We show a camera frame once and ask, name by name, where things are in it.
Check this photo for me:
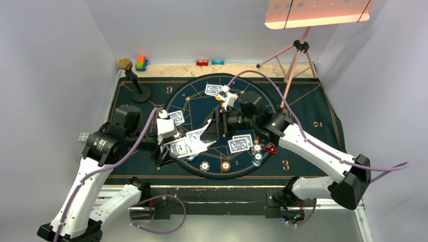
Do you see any orange blue toy block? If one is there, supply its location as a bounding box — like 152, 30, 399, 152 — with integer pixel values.
135, 55, 148, 71

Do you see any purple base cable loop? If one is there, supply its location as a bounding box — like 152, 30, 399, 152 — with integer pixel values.
129, 195, 187, 234

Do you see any pink tripod stand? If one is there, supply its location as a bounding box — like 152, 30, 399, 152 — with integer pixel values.
256, 26, 318, 99

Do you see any gold round microphone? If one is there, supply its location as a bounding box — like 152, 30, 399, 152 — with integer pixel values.
117, 57, 132, 71

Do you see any aluminium frame rail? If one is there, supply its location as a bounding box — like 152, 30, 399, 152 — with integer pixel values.
94, 186, 373, 241

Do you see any blue card being drawn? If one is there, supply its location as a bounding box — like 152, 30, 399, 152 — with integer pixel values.
186, 128, 216, 153

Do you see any blue playing card deck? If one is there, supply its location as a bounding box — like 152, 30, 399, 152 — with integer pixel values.
168, 137, 199, 159

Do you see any teal chip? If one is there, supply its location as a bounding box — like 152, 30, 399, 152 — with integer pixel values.
252, 153, 263, 167

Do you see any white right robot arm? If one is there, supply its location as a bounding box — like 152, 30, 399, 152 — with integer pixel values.
200, 91, 371, 210

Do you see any orange chip stack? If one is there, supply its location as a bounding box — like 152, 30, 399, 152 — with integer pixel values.
221, 161, 231, 172

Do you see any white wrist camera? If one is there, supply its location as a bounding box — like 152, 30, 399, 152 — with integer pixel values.
156, 110, 177, 139
218, 85, 236, 110

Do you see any grey lego brick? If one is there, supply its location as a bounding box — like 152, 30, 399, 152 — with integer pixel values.
78, 133, 89, 142

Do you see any round blue poker mat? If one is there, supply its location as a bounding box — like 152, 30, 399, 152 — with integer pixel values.
159, 74, 279, 180

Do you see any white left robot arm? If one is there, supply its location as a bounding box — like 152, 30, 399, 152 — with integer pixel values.
37, 105, 176, 241

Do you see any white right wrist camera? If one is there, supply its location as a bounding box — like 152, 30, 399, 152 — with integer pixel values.
218, 85, 236, 110

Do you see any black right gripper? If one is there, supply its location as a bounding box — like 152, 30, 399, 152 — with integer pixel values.
201, 107, 257, 140

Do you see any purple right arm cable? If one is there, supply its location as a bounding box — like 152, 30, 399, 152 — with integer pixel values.
227, 70, 411, 184

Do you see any blue card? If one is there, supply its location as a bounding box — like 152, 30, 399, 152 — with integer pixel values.
205, 84, 222, 96
168, 110, 185, 126
228, 138, 250, 153

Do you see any teal toy block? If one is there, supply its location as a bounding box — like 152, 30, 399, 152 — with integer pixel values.
211, 59, 225, 65

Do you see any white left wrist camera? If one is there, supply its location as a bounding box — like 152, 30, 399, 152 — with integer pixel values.
156, 110, 177, 139

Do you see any pink perforated light panel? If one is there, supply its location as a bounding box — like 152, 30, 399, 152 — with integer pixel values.
264, 0, 375, 30

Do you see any red triangular dealer button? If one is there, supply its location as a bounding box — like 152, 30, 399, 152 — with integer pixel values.
263, 143, 277, 154

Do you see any red toy block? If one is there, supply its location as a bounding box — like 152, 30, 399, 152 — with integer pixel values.
195, 59, 209, 66

